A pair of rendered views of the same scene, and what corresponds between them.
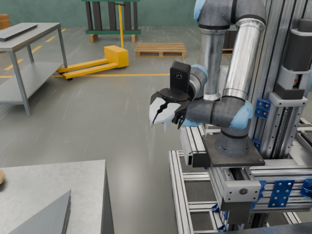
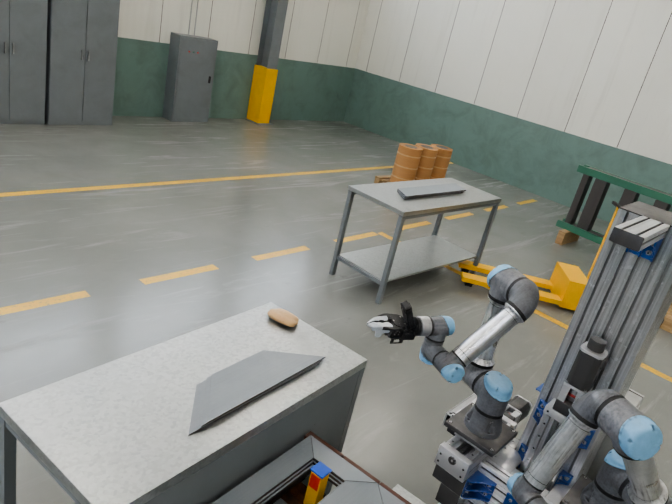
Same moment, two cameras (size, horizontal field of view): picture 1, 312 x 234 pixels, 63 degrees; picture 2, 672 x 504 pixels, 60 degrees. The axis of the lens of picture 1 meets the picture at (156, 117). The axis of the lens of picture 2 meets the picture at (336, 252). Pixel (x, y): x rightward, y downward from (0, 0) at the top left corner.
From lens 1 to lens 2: 162 cm
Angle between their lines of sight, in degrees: 36
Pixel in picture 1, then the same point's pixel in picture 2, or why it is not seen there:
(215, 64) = not seen: hidden behind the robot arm
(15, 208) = (288, 344)
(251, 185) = (461, 459)
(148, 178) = not seen: hidden behind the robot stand
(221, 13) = (500, 290)
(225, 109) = (443, 358)
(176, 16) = not seen: outside the picture
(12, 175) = (301, 327)
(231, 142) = (474, 414)
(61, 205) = (312, 359)
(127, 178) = (425, 447)
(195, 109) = (427, 348)
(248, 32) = (501, 315)
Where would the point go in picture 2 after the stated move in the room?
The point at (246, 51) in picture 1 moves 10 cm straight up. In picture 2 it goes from (488, 327) to (497, 303)
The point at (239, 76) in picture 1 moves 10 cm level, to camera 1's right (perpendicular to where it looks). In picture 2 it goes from (470, 342) to (493, 356)
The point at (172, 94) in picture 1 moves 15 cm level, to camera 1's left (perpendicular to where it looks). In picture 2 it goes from (396, 319) to (366, 300)
